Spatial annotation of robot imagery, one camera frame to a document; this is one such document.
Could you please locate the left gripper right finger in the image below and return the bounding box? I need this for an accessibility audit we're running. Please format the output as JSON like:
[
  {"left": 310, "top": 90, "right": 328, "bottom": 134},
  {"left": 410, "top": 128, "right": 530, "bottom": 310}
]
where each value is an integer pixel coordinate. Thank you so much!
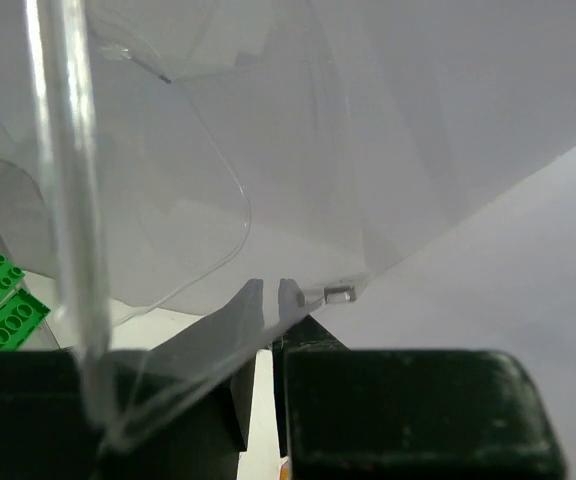
[{"left": 271, "top": 280, "right": 568, "bottom": 479}]

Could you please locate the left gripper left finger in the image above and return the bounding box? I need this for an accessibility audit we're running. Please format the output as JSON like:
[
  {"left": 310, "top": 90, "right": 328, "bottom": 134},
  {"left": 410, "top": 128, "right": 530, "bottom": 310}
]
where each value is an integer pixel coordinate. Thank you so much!
[{"left": 0, "top": 279, "right": 263, "bottom": 479}]

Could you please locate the green long lego brick front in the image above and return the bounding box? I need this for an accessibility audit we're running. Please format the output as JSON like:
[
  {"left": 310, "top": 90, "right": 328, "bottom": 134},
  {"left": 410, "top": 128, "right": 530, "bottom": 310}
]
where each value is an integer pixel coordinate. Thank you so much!
[{"left": 0, "top": 289, "right": 50, "bottom": 352}]

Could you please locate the clear plastic drawer container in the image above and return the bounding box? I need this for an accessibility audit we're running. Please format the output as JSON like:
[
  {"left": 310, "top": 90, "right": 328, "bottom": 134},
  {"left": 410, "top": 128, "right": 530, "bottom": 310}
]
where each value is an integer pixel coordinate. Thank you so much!
[{"left": 0, "top": 1, "right": 576, "bottom": 452}]

